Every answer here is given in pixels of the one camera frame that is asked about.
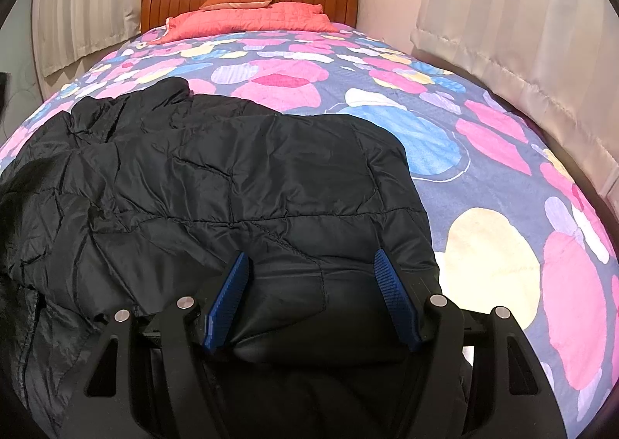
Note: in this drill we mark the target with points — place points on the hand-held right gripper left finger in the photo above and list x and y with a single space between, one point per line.
227 296

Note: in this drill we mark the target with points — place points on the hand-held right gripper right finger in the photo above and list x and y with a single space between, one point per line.
394 294

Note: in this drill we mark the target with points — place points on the black puffer jacket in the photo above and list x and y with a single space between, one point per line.
217 178

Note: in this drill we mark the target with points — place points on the dotted colourful bedspread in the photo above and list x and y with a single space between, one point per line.
483 168

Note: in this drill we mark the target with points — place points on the pink quilted blanket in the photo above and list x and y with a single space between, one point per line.
251 23

